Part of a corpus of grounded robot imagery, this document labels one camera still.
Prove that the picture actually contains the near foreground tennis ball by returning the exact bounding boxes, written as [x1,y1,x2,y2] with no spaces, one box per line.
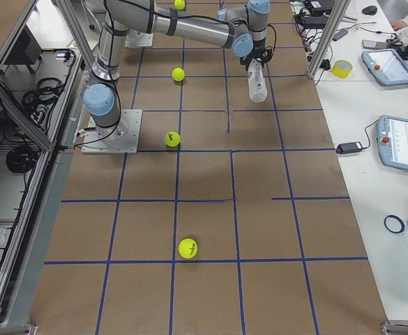
[178,237,198,260]

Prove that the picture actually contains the coiled black cables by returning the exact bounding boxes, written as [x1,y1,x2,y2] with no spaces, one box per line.
[6,144,37,174]

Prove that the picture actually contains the clear tennis ball can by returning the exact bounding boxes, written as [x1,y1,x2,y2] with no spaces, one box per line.
[248,60,267,103]

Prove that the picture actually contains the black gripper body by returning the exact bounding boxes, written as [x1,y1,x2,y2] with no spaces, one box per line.
[240,46,273,65]

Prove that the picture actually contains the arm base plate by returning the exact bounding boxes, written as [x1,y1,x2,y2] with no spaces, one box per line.
[81,109,142,154]

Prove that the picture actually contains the blue tape ring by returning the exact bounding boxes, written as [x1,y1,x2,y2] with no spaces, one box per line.
[384,214,406,235]

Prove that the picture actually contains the tennis ball far left corner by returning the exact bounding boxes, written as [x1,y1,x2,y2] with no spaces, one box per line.
[174,0,186,10]

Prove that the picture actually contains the blue teach pendant near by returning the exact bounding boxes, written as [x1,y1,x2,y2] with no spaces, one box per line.
[377,115,408,171]

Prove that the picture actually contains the blue teach pendant far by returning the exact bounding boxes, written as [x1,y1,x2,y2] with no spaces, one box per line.
[361,49,408,86]

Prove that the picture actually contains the centre tennis ball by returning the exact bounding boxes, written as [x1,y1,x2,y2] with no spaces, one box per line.
[172,67,186,82]

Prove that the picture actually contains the aluminium frame post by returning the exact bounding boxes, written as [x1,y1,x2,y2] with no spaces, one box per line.
[307,0,350,80]

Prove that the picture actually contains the blue teach pendant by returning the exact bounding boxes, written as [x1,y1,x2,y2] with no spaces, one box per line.
[377,115,408,171]
[361,49,408,86]

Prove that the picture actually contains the black power adapter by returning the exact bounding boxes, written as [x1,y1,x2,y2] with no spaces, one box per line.
[335,142,364,154]

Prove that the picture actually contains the black smartphone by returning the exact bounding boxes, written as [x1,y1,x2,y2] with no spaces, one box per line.
[362,40,388,50]

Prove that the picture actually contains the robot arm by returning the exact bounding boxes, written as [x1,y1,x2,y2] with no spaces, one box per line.
[84,1,275,142]

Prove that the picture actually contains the yellow tape roll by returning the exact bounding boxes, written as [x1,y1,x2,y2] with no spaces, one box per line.
[331,59,353,79]

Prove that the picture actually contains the tennis ball right side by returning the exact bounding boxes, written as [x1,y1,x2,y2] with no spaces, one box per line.
[165,131,181,148]

